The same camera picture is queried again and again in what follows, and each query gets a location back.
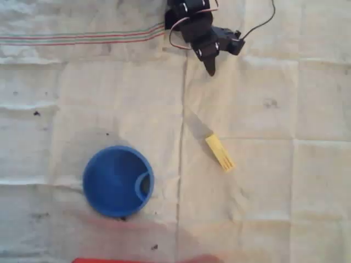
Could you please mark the yellow rectangular block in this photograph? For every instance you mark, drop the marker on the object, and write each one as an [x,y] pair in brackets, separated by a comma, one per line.
[220,153]

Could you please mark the blue round bowl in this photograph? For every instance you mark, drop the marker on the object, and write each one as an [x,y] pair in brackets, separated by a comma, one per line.
[112,180]

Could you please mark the red object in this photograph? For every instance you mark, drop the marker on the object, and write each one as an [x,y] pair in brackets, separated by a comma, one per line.
[142,259]

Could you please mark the white cloth with stripes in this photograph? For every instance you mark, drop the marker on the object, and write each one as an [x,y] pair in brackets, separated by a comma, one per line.
[274,191]

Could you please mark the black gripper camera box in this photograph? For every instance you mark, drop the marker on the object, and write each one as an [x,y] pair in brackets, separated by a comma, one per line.
[233,41]

